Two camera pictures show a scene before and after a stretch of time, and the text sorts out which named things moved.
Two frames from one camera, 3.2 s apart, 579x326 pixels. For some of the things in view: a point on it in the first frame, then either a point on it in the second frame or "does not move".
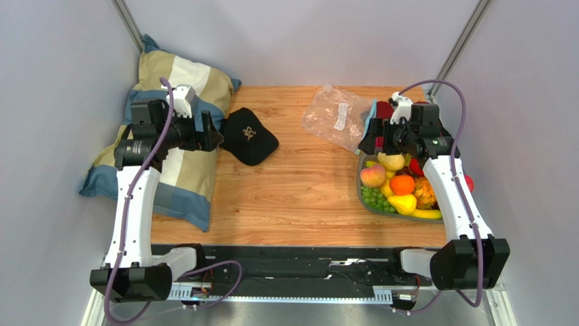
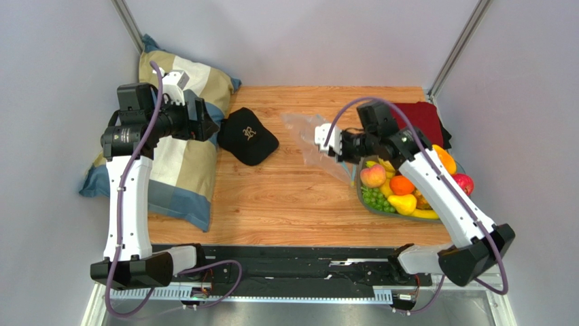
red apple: x=469 y=182 does not move
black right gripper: x=377 y=137 -> x=342 y=147
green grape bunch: x=374 y=197 does not move
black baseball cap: x=245 y=138 does not move
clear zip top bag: x=340 y=116 -> x=303 y=126
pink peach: x=373 y=176 does not move
